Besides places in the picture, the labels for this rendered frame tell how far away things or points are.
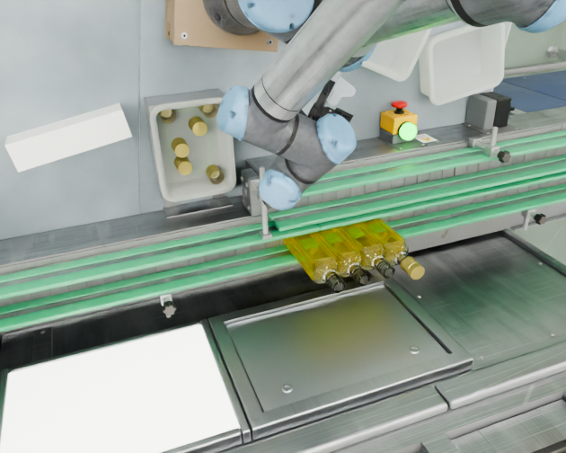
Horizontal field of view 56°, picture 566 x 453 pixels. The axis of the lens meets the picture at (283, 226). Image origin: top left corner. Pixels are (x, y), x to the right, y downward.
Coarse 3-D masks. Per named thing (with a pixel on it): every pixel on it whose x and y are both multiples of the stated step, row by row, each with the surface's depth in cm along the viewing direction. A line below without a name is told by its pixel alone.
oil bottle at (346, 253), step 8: (320, 232) 125; (328, 232) 125; (336, 232) 125; (328, 240) 121; (336, 240) 121; (344, 240) 121; (328, 248) 120; (336, 248) 118; (344, 248) 118; (352, 248) 118; (336, 256) 116; (344, 256) 115; (352, 256) 116; (360, 256) 116; (344, 264) 115; (360, 264) 116; (344, 272) 116
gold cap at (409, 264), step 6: (408, 258) 116; (402, 264) 116; (408, 264) 114; (414, 264) 113; (402, 270) 117; (408, 270) 114; (414, 270) 113; (420, 270) 113; (414, 276) 114; (420, 276) 114
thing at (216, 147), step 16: (176, 112) 120; (192, 112) 121; (160, 128) 120; (176, 128) 122; (208, 128) 124; (160, 144) 122; (192, 144) 125; (208, 144) 126; (224, 144) 123; (160, 160) 116; (192, 160) 126; (208, 160) 128; (224, 160) 126; (160, 176) 118; (176, 176) 127; (192, 176) 128; (176, 192) 123; (192, 192) 123; (208, 192) 124; (224, 192) 125
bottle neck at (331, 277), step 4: (328, 272) 113; (332, 272) 112; (324, 276) 113; (328, 276) 112; (332, 276) 111; (336, 276) 111; (328, 280) 112; (332, 280) 110; (336, 280) 110; (340, 280) 110; (328, 284) 112; (332, 284) 110; (336, 284) 110; (340, 284) 112; (344, 284) 110; (332, 288) 110; (336, 288) 112; (340, 288) 111; (344, 288) 111; (336, 292) 111
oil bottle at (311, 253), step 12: (288, 240) 127; (300, 240) 122; (312, 240) 122; (300, 252) 121; (312, 252) 117; (324, 252) 117; (300, 264) 123; (312, 264) 115; (324, 264) 114; (336, 264) 115; (312, 276) 116
